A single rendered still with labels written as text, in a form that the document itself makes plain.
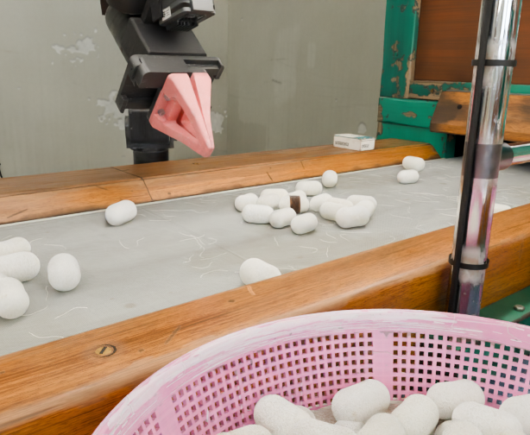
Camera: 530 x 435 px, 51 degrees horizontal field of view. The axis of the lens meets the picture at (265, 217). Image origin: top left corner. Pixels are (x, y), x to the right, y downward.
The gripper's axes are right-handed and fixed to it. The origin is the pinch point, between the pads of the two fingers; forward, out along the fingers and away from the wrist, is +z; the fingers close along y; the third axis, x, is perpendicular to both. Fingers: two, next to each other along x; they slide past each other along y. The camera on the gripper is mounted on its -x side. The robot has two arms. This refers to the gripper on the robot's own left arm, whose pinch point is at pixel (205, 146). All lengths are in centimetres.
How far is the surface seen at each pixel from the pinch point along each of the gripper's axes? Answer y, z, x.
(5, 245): -19.2, 4.9, 3.6
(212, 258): -5.2, 11.8, 0.1
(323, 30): 142, -110, 67
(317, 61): 142, -104, 78
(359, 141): 38.9, -8.2, 12.4
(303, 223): 5.2, 10.8, -0.7
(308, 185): 16.9, 2.0, 6.7
